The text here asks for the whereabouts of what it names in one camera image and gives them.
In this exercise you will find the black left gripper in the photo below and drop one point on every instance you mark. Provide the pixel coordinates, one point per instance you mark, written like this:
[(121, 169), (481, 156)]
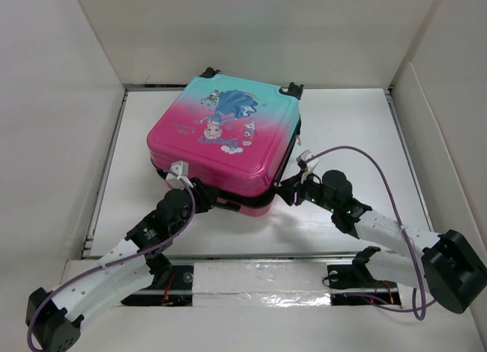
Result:
[(208, 196)]

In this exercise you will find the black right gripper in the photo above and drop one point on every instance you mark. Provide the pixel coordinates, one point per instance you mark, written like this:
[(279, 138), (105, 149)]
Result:
[(290, 192)]

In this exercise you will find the pink and teal suitcase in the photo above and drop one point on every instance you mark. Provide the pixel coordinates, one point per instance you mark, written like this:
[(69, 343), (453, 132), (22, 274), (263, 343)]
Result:
[(234, 134)]

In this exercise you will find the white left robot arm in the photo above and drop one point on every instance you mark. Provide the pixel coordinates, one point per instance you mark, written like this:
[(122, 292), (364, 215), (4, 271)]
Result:
[(56, 318)]

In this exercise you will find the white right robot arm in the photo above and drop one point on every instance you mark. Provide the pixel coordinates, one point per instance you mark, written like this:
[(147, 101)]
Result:
[(442, 265)]

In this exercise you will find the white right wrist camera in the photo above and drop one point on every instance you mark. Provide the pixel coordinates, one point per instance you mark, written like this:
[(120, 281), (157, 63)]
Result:
[(303, 161)]

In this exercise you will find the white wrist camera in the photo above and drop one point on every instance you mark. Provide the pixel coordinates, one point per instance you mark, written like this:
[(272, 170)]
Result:
[(303, 161), (176, 176)]

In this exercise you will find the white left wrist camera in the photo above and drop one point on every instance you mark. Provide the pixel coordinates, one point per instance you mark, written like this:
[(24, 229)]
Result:
[(176, 176)]

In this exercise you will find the metal base rail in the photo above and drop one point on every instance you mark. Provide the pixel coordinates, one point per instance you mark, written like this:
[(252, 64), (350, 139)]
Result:
[(219, 283)]

